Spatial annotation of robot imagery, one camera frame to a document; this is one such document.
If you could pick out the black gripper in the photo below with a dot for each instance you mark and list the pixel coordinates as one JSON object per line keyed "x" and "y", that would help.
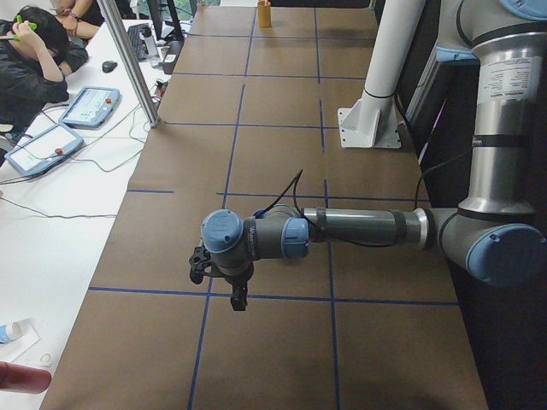
{"x": 234, "y": 281}

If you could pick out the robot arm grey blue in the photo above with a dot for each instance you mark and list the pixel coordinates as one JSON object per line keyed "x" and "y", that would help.
{"x": 489, "y": 233}

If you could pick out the brown paper cup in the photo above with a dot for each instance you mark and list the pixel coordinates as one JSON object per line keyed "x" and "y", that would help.
{"x": 264, "y": 14}

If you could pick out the white mounting pillar with base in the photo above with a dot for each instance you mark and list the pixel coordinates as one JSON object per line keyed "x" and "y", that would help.
{"x": 371, "y": 123}

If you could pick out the plastic bottle blue label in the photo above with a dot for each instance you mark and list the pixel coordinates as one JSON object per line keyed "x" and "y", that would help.
{"x": 11, "y": 332}

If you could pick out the red cylinder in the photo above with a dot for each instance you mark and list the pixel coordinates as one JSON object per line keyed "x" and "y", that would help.
{"x": 24, "y": 379}

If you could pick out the teach pendant far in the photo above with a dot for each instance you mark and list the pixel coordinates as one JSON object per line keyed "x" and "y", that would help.
{"x": 91, "y": 107}

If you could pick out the teach pendant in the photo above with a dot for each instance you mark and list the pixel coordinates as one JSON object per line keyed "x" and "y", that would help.
{"x": 91, "y": 107}
{"x": 44, "y": 151}

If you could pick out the teach pendant near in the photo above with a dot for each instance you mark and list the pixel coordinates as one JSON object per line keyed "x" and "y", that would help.
{"x": 44, "y": 151}

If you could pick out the black computer mouse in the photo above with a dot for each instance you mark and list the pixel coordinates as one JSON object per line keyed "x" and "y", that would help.
{"x": 109, "y": 66}

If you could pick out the black keyboard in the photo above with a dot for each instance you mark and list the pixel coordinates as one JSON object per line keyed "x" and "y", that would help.
{"x": 135, "y": 33}

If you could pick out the seated person in black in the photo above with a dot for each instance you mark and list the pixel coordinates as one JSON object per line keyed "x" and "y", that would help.
{"x": 36, "y": 58}

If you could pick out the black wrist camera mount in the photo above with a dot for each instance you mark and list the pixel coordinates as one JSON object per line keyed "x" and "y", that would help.
{"x": 200, "y": 265}

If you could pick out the aluminium frame post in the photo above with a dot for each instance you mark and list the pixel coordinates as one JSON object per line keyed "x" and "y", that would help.
{"x": 117, "y": 29}

